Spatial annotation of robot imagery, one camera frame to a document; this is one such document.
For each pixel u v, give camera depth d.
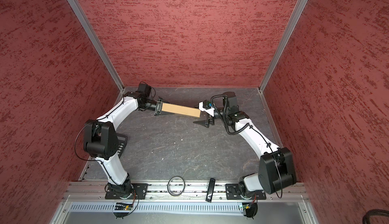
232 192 0.74
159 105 0.75
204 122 0.67
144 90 0.75
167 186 0.75
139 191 0.74
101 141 0.49
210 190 0.73
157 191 0.76
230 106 0.64
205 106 0.62
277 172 0.41
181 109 0.71
